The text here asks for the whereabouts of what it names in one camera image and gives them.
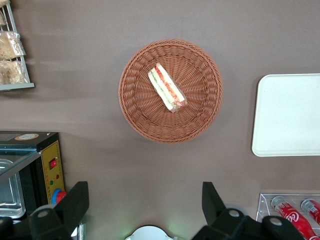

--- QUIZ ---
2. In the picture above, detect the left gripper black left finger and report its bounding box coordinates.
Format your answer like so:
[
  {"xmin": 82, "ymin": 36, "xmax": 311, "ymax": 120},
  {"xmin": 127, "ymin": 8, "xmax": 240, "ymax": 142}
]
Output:
[{"xmin": 28, "ymin": 181, "xmax": 90, "ymax": 240}]

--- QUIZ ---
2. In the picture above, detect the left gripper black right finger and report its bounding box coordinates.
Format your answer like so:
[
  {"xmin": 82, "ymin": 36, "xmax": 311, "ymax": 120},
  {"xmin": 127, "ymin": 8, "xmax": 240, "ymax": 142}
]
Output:
[{"xmin": 191, "ymin": 181, "xmax": 306, "ymax": 240}]

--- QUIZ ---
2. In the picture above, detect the triangle sandwich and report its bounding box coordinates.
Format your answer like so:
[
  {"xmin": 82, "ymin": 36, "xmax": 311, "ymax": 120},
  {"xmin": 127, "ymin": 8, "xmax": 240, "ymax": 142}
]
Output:
[{"xmin": 146, "ymin": 62, "xmax": 188, "ymax": 114}]

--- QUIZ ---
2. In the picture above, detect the beige plastic tray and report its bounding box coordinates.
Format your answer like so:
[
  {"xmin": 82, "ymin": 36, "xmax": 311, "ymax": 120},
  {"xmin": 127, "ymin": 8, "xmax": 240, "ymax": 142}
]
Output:
[{"xmin": 251, "ymin": 73, "xmax": 320, "ymax": 158}]

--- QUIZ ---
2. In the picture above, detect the brown round wicker basket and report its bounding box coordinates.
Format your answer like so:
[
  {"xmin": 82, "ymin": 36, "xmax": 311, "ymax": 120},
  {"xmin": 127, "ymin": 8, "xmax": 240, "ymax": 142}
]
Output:
[{"xmin": 118, "ymin": 38, "xmax": 224, "ymax": 144}]

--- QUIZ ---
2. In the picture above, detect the clear acrylic bottle rack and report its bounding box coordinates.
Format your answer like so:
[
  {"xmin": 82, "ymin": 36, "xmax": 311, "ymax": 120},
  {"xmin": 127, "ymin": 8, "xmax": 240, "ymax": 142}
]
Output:
[{"xmin": 255, "ymin": 192, "xmax": 320, "ymax": 240}]

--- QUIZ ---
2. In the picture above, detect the black food warmer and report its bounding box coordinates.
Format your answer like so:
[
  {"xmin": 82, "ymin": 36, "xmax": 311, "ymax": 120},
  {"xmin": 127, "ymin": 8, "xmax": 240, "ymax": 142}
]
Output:
[{"xmin": 0, "ymin": 130, "xmax": 68, "ymax": 240}]

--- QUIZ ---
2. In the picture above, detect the steel warmer pan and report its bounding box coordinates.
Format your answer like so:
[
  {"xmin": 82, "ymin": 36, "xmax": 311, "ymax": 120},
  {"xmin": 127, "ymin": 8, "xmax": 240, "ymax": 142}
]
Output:
[{"xmin": 0, "ymin": 159, "xmax": 26, "ymax": 220}]

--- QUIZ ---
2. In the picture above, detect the red cola bottle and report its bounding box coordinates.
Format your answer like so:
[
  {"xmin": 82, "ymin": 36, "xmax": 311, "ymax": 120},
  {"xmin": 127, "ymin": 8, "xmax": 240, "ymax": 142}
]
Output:
[
  {"xmin": 300, "ymin": 198, "xmax": 320, "ymax": 226},
  {"xmin": 270, "ymin": 195, "xmax": 320, "ymax": 240}
]

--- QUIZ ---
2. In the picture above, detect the grey wire rack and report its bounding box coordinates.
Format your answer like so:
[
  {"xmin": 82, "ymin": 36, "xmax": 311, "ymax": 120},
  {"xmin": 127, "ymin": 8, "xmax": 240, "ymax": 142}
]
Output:
[{"xmin": 0, "ymin": 0, "xmax": 36, "ymax": 92}]

